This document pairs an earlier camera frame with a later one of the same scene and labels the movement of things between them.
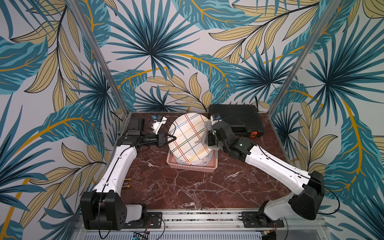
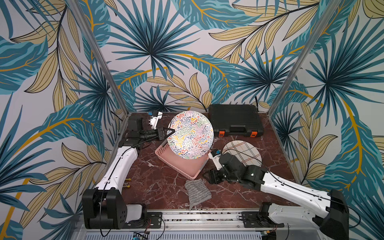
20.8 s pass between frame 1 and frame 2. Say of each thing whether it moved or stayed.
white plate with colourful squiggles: moved
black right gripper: moved
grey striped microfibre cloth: moved
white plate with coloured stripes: moved
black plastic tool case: stayed
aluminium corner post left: stayed
